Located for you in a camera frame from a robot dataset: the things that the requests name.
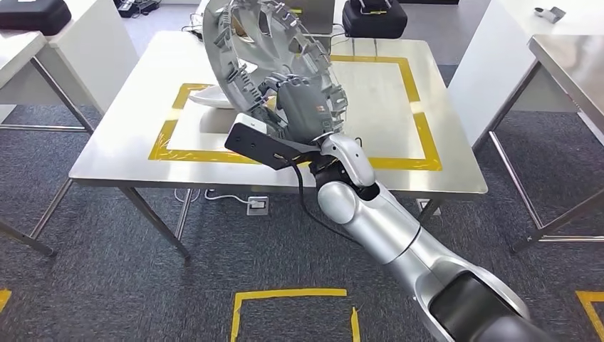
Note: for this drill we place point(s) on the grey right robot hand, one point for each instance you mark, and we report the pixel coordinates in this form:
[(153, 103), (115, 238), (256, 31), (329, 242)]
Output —
[(304, 113)]

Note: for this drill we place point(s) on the silver plastic wheel hubcap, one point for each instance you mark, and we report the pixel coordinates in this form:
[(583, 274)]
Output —
[(222, 56)]

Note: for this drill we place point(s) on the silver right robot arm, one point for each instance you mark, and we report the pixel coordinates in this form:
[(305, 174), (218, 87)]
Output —
[(377, 222)]

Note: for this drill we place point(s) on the white plastic car part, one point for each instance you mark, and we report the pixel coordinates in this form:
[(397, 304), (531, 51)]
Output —
[(207, 99)]

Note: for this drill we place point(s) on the steel workbench table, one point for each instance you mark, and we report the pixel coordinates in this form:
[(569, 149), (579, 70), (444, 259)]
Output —
[(118, 165)]

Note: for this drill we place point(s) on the dark grey box device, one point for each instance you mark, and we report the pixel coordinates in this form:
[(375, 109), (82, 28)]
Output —
[(321, 16)]

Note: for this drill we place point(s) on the white floor socket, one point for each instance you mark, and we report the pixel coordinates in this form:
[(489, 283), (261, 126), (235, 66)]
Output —
[(435, 210), (257, 207)]

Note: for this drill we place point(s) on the black carry case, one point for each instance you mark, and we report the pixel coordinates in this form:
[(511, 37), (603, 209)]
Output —
[(375, 23), (33, 16)]

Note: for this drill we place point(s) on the white cabinet table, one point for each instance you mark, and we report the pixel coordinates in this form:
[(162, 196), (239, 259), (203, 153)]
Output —
[(495, 56)]

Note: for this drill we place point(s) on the small grey device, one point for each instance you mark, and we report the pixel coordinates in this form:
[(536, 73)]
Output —
[(549, 14)]

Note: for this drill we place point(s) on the pale wrist camera on bracket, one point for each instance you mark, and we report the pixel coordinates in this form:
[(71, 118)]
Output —
[(255, 146)]

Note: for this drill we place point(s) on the steel frame table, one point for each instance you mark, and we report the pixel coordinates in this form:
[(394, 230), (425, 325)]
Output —
[(575, 61)]

